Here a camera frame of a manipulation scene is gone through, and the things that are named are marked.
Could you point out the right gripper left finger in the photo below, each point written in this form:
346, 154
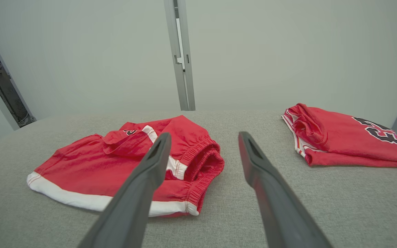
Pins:
133, 199

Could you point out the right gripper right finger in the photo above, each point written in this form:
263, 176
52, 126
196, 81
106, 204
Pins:
281, 206

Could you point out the red white-trimmed shorts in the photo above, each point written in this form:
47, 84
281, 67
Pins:
91, 165

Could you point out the red white numbered jersey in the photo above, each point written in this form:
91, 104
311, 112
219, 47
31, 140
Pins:
339, 137

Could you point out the grey double partition post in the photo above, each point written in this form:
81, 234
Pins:
183, 69

